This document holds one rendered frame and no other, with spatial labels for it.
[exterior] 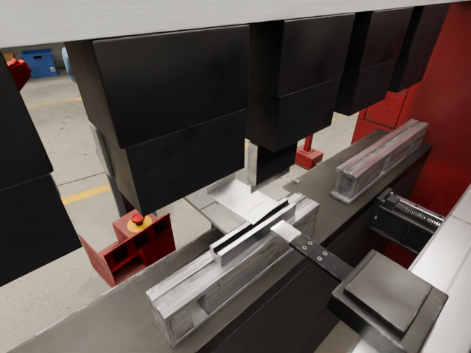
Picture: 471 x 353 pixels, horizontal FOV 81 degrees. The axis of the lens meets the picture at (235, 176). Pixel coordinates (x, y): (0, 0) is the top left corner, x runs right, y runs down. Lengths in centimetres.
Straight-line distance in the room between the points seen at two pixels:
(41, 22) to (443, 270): 60
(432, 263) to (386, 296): 17
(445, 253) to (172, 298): 47
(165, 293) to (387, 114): 109
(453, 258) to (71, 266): 182
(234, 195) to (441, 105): 87
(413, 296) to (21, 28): 48
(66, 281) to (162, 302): 146
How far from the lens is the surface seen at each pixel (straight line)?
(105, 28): 23
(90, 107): 30
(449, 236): 66
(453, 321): 53
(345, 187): 82
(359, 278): 45
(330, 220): 76
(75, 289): 186
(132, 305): 61
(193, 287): 48
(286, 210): 57
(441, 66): 122
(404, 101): 127
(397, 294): 45
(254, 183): 45
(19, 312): 192
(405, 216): 91
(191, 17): 26
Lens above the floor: 137
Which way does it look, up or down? 35 degrees down
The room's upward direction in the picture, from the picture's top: straight up
